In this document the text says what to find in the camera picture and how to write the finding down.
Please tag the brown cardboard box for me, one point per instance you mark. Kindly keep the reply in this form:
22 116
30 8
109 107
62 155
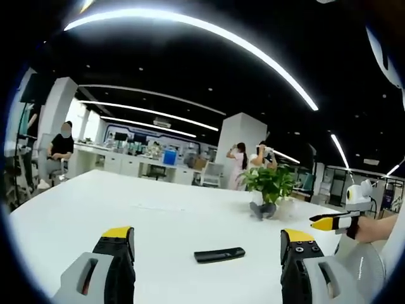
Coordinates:
200 163

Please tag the white long counter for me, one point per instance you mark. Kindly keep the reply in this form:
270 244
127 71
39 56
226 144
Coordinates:
120 163

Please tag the white mesh office chair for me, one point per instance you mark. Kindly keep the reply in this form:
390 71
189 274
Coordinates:
212 174

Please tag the white round mesh object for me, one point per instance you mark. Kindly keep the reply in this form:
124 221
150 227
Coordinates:
360 263

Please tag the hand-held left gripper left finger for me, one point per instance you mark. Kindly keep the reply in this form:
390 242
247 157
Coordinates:
79 272

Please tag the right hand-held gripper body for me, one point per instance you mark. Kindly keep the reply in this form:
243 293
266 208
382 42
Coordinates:
356 198

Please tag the person's right hand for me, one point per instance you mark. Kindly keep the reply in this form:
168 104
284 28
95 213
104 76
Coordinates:
373 228

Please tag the long ceiling light strip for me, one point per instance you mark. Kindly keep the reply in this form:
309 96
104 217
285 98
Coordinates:
202 25

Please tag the white curved device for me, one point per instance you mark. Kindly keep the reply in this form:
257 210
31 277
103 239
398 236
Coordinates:
384 60

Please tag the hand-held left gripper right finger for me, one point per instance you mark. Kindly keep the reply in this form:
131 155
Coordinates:
319 278

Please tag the black remote control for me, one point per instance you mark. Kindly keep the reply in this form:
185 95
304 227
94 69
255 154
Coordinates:
219 254

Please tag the blue box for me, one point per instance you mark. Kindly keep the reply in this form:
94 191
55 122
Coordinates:
170 157

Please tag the green potted plant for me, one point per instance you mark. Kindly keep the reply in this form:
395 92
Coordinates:
269 183

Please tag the clear glass vessel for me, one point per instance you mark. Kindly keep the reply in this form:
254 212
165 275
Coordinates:
287 208

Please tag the black hanging monitor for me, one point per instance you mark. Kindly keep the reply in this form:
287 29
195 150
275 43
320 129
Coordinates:
33 88

